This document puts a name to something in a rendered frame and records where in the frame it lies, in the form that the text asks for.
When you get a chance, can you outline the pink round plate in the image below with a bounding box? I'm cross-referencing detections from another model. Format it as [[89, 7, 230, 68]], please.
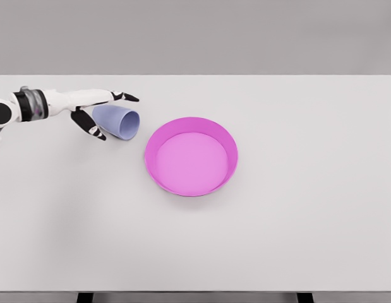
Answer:
[[144, 116, 239, 198]]

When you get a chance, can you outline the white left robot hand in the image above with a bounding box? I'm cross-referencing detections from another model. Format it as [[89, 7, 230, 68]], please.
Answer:
[[57, 88, 140, 142]]

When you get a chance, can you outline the lavender blue cup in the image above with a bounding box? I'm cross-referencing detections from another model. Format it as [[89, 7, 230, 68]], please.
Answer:
[[91, 104, 141, 141]]

